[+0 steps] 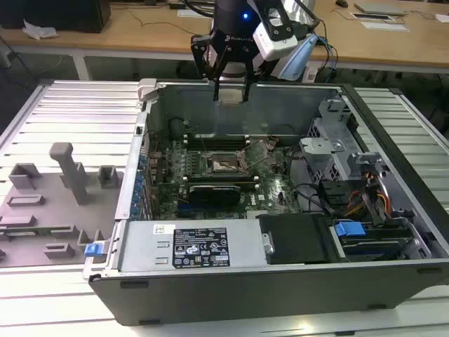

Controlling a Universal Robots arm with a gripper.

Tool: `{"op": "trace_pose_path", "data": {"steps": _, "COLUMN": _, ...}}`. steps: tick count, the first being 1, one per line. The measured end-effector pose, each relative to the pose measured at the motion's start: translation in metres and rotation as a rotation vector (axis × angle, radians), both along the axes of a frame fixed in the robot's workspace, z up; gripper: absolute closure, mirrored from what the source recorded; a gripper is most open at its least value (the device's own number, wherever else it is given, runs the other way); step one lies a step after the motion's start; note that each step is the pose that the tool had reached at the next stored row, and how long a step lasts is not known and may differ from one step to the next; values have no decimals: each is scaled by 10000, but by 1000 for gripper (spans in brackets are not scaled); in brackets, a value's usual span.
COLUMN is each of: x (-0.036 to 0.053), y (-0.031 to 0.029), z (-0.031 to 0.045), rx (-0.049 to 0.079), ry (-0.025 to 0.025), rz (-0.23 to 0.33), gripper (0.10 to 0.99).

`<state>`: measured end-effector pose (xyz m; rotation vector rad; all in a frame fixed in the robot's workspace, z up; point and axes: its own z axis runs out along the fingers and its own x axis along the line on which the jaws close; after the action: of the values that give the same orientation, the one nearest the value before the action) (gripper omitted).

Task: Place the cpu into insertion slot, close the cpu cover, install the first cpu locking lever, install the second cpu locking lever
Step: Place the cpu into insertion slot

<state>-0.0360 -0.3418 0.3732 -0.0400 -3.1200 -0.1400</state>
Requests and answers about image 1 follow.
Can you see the black graphics card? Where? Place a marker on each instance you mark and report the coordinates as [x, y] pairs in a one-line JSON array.
[[215, 196]]

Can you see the black drive bay cover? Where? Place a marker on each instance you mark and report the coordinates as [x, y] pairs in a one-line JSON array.
[[298, 238]]

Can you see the black computer box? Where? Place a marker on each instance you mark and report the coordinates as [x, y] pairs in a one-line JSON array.
[[63, 15]]

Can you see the blue expansion slot clip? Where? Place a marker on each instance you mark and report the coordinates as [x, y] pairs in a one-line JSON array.
[[142, 161], [133, 210], [135, 200], [139, 179]]

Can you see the green motherboard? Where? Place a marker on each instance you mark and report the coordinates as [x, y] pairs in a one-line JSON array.
[[266, 196]]

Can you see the grey closed laptop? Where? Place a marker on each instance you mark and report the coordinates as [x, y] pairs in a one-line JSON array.
[[380, 8]]

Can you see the blue plastic case clip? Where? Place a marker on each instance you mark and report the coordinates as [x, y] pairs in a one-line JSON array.
[[93, 251]]

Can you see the white plug adapter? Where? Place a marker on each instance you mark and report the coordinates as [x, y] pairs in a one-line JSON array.
[[310, 74]]

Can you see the wooden desk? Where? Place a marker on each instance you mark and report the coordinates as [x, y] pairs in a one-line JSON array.
[[140, 38]]

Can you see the grey parts rack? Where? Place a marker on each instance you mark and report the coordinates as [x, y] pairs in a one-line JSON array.
[[52, 210]]

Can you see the hard disk in blue carrier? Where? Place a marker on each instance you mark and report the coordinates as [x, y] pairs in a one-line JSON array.
[[349, 231]]

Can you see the small white barcode sticker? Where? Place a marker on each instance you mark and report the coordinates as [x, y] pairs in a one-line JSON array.
[[159, 230]]

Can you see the silver drive cage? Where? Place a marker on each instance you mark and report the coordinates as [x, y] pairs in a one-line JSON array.
[[321, 154]]

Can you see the black label sticker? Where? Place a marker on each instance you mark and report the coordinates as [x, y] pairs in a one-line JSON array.
[[200, 247]]

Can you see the perforated metal rear cage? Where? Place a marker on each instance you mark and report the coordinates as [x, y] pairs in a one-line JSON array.
[[333, 119]]

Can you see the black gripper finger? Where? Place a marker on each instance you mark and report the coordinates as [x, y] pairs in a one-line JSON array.
[[202, 56], [252, 68]]

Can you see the black RAM sticks bank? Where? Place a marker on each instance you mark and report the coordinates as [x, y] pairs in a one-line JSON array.
[[221, 182], [217, 142]]

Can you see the CPU socket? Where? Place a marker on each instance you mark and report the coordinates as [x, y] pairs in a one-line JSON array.
[[222, 165]]

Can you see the green RAM stick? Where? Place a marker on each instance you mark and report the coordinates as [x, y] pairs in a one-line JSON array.
[[38, 232]]

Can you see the grey plastic bracket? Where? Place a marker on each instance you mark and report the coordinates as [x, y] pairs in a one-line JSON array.
[[363, 161]]

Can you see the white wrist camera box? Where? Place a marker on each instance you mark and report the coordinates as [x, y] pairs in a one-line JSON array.
[[273, 38]]

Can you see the pale blue teach pendant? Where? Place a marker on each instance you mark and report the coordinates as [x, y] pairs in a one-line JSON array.
[[298, 56]]

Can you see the black computer mouse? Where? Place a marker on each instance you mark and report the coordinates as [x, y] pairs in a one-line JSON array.
[[341, 3]]

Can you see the crumpled white paper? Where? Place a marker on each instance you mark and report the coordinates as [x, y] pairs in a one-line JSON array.
[[38, 29]]

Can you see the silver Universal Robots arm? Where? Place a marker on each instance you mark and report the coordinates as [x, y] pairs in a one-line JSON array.
[[234, 69]]

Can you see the black open PC case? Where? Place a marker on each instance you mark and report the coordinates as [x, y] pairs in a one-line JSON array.
[[245, 295]]

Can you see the grey power supply unit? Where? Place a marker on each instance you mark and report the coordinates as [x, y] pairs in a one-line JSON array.
[[147, 252]]

